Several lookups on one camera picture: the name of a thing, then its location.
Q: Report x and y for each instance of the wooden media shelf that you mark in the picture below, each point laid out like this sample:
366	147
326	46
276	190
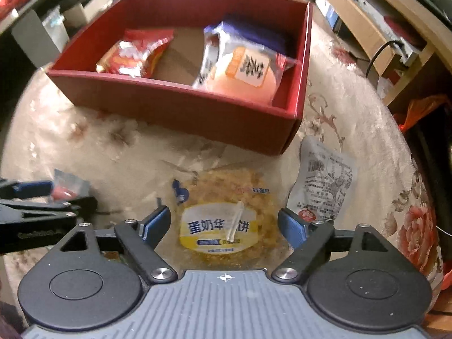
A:
381	7

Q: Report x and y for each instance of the sausage packet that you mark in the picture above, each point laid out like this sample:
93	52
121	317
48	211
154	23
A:
67	185

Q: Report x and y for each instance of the grey printed packet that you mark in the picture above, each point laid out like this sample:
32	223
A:
321	180

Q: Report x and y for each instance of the white packet black print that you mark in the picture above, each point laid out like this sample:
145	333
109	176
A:
208	60

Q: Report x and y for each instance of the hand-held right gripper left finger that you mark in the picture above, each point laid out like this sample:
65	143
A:
155	224

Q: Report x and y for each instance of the red cardboard box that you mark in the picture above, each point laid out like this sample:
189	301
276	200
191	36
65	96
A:
176	106

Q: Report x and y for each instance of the dark blue packet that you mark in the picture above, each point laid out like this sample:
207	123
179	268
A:
257	31

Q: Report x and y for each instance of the white storage box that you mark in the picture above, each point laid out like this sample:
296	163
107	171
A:
46	31

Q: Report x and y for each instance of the dark counter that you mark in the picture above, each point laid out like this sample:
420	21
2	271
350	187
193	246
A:
21	7

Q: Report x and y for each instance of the round waffle cake packet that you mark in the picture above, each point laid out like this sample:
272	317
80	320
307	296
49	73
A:
226	226

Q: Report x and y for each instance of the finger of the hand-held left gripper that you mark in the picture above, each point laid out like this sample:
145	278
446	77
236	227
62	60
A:
53	207
28	188

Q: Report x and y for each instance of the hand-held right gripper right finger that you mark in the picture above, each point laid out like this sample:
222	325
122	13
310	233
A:
293	227

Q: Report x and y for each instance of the square bread packet orange label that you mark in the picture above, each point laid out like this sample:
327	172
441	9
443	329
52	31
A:
247	70

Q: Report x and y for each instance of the red snack packet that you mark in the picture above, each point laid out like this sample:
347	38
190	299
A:
136	54

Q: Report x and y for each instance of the orange plastic bag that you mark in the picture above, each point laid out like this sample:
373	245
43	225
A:
422	111

